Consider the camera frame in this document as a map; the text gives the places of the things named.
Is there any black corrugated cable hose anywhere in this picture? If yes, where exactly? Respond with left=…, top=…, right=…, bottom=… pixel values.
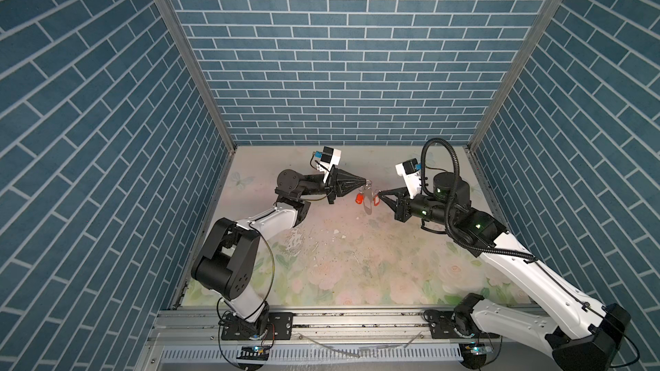
left=419, top=137, right=537, bottom=261

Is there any aluminium corner post left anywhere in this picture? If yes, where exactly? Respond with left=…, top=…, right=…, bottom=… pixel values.
left=153, top=0, right=237, bottom=156

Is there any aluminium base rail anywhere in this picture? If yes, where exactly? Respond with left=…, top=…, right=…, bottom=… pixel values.
left=154, top=306, right=568, bottom=344

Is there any white slotted cable duct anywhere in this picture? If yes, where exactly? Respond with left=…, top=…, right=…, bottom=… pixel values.
left=161, top=343, right=463, bottom=365

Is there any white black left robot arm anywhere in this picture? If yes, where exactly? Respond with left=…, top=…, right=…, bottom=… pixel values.
left=191, top=165, right=367, bottom=339

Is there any aluminium corner post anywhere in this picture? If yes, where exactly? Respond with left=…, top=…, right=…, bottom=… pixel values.
left=466, top=0, right=563, bottom=156
left=153, top=0, right=237, bottom=156

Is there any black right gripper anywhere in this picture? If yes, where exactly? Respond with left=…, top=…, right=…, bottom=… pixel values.
left=378, top=184, right=455, bottom=228

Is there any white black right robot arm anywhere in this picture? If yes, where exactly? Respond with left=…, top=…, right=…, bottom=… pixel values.
left=378, top=172, right=631, bottom=370

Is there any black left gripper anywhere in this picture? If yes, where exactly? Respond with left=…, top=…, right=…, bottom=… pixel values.
left=297, top=173, right=362, bottom=210

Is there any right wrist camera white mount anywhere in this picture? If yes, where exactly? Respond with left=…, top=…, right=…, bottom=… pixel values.
left=395, top=158, right=422, bottom=199

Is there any aluminium corner post right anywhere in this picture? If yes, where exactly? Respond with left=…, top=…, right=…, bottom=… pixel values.
left=466, top=0, right=563, bottom=156

